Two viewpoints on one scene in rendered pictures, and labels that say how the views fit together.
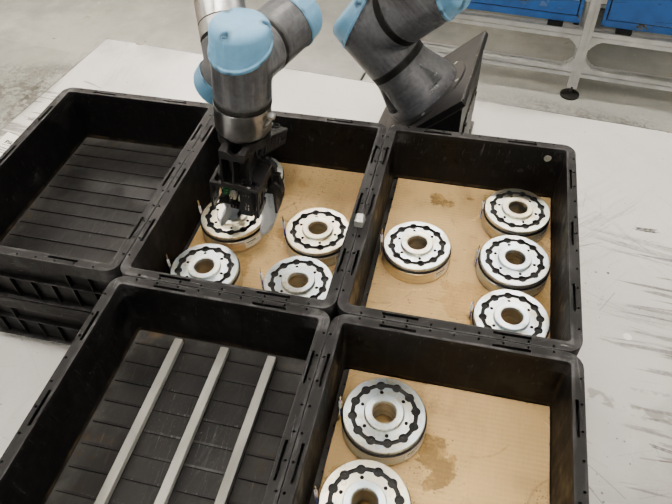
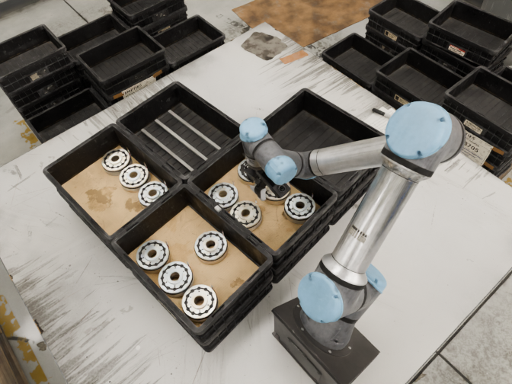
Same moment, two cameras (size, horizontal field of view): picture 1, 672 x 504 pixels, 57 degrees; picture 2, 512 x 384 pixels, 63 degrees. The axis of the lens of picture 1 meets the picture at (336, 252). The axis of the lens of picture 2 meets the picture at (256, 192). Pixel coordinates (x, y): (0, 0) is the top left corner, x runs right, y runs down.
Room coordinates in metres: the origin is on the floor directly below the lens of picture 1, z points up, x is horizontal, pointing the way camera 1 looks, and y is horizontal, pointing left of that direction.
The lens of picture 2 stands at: (1.10, -0.55, 2.04)
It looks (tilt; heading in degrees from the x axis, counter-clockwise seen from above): 56 degrees down; 122
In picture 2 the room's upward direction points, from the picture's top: 4 degrees counter-clockwise
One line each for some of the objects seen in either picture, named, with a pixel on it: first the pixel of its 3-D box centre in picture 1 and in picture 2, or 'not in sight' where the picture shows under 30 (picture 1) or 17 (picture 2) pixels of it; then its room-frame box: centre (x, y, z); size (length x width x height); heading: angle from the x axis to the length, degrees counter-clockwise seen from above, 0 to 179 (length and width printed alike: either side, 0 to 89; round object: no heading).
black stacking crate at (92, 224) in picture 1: (98, 194); (318, 146); (0.78, 0.39, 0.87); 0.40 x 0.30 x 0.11; 165
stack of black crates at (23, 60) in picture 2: not in sight; (40, 81); (-1.04, 0.50, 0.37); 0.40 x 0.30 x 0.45; 69
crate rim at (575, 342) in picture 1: (468, 224); (190, 251); (0.63, -0.19, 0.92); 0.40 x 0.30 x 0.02; 165
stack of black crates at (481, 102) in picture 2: not in sight; (479, 132); (1.34, 1.26, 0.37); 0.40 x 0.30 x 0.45; 159
